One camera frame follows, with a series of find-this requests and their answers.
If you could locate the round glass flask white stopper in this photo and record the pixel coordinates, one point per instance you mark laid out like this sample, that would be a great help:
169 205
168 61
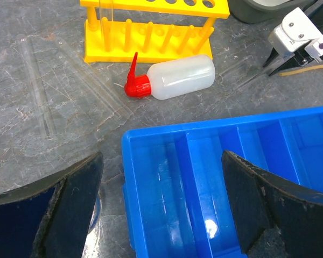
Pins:
95 214

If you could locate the dark grey tray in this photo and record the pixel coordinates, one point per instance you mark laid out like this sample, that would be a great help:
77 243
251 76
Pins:
254 11

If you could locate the clear glass test tube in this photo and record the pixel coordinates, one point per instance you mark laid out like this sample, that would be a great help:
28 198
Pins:
106 12
241 73
35 85

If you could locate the blue divided plastic bin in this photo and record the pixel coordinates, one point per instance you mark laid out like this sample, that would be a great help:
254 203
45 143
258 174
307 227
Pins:
174 191

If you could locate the tan rubber tube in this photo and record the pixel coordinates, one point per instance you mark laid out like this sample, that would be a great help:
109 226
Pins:
302 70

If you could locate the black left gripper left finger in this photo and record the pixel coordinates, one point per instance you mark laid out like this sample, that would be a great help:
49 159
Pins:
51 216

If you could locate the yellow test tube rack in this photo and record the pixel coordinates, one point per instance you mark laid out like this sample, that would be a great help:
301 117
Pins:
153 41

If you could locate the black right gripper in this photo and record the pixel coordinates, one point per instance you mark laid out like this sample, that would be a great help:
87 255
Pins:
300 59

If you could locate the white wash bottle red cap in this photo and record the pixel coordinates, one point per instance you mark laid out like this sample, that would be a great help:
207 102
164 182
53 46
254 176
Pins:
170 79

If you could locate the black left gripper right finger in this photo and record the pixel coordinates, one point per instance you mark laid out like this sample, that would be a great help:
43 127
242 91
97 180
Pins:
273 217

